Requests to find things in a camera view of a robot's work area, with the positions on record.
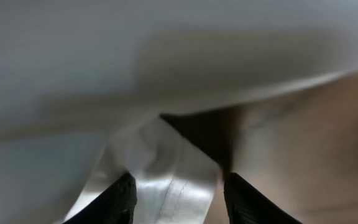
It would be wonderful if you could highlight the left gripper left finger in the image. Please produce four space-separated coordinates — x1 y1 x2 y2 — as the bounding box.
63 172 137 224

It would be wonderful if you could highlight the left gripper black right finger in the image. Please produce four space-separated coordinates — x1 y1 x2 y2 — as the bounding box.
224 172 301 224

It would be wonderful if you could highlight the white t-shirt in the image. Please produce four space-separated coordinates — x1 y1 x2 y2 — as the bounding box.
0 0 358 223

